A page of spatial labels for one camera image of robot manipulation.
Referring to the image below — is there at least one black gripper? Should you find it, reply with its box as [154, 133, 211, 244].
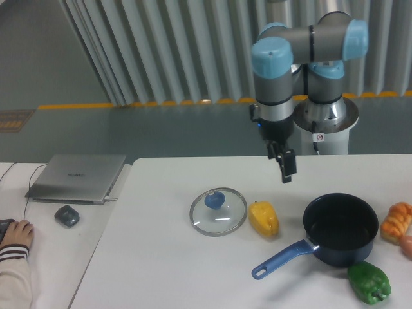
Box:
[258, 116, 297, 183]

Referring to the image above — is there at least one dark blue saucepan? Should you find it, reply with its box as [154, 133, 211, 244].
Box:
[251, 193, 379, 280]

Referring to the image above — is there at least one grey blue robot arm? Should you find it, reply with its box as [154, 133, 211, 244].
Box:
[249, 10, 369, 183]

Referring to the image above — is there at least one white striped sleeve forearm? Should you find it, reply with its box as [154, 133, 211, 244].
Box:
[1, 244, 32, 308]

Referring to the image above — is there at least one person's hand on mouse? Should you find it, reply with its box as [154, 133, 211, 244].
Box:
[1, 220, 34, 248]

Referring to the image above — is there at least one yellow bell pepper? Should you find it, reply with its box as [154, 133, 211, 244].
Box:
[248, 201, 279, 237]

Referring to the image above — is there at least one glass lid blue knob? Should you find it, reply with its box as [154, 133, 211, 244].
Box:
[189, 187, 247, 237]

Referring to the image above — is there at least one orange bread loaf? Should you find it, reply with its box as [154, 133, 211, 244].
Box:
[380, 202, 411, 245]

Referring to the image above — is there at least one green bell pepper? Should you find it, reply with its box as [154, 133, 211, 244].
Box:
[347, 261, 392, 305]

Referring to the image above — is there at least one folding partition screen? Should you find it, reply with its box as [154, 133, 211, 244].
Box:
[63, 1, 411, 106]

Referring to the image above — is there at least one silver laptop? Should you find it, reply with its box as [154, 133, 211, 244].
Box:
[26, 154, 126, 205]

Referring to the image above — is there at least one dark grey earbuds case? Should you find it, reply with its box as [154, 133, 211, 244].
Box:
[54, 205, 80, 228]

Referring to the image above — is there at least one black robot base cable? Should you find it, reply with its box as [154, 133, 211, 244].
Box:
[310, 120, 321, 156]

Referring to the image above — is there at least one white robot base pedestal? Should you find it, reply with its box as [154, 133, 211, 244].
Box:
[294, 97, 359, 155]

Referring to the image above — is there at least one black laptop cable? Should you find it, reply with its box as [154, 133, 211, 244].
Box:
[23, 163, 49, 221]

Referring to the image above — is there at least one black mouse cable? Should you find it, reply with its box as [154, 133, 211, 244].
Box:
[0, 161, 21, 183]

